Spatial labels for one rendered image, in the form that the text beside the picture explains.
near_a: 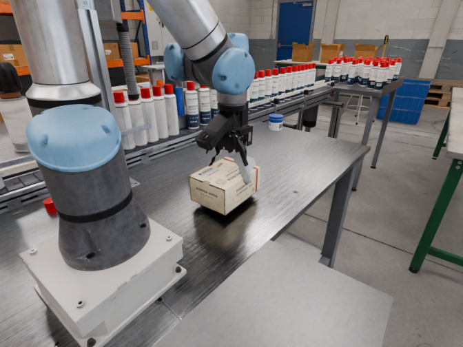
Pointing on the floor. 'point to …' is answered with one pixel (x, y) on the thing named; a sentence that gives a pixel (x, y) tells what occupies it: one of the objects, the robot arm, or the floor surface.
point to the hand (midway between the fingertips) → (225, 177)
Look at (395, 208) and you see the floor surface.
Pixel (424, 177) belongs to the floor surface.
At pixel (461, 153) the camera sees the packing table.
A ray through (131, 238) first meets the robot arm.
